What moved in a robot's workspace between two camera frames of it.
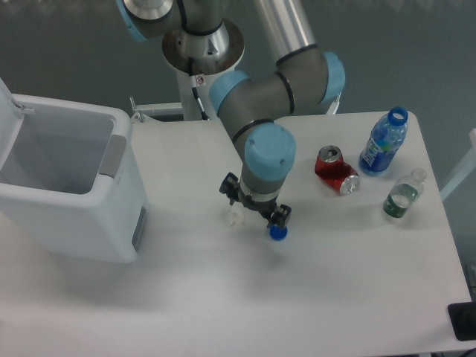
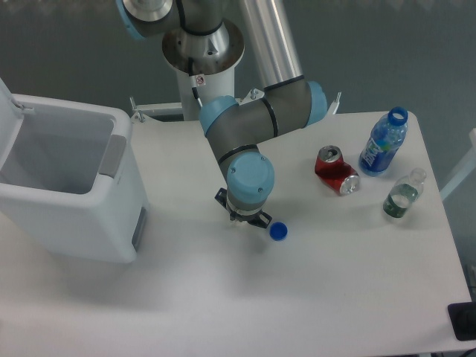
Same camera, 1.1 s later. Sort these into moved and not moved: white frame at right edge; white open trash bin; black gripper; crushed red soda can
Moved: black gripper
Not moved: white frame at right edge; crushed red soda can; white open trash bin
